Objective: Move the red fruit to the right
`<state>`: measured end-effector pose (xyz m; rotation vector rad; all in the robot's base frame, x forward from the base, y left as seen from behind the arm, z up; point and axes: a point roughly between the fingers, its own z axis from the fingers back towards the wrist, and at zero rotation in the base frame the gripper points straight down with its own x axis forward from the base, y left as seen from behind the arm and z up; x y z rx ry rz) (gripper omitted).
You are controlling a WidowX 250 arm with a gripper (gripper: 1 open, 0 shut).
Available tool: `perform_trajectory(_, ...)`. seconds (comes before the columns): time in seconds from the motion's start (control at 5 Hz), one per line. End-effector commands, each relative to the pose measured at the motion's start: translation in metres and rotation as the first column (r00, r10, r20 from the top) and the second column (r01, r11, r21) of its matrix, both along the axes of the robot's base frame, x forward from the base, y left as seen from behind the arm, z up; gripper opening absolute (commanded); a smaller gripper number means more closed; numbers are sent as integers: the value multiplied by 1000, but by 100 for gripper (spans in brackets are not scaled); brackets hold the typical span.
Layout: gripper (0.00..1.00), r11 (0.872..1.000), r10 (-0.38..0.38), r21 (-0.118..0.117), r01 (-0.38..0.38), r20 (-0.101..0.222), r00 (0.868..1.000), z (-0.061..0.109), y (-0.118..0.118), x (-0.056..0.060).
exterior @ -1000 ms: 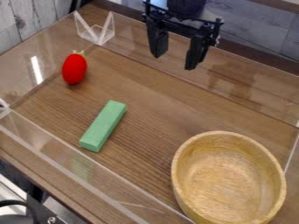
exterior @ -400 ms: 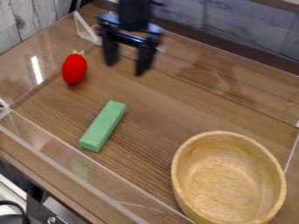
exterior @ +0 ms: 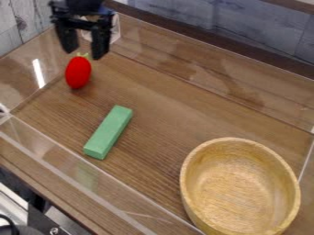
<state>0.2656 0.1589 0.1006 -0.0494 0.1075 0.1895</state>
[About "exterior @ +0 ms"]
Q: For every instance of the red strawberry toy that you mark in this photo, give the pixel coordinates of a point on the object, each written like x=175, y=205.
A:
x=78, y=72

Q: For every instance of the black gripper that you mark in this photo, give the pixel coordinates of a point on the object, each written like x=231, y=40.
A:
x=82, y=14

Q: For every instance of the black metal table frame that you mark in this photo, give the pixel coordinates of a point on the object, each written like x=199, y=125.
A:
x=23, y=209

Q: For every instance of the wooden bowl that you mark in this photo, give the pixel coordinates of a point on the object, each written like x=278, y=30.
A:
x=238, y=188

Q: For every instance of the clear acrylic enclosure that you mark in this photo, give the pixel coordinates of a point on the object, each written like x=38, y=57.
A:
x=191, y=92

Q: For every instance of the green rectangular block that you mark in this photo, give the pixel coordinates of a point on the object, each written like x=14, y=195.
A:
x=107, y=133

